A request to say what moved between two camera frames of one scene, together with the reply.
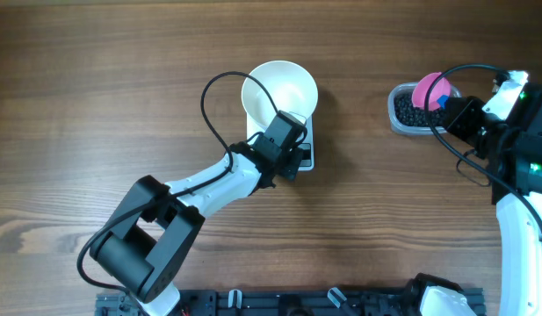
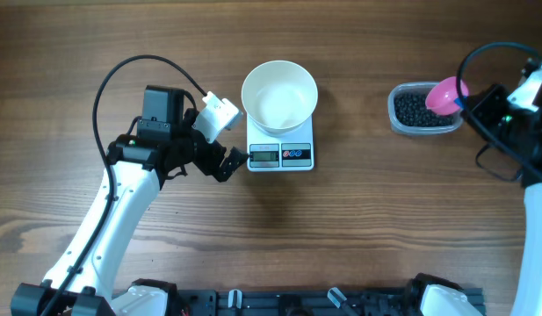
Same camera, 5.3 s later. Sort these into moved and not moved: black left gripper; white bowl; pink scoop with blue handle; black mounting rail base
Moved: black left gripper; pink scoop with blue handle
Not moved: black mounting rail base; white bowl
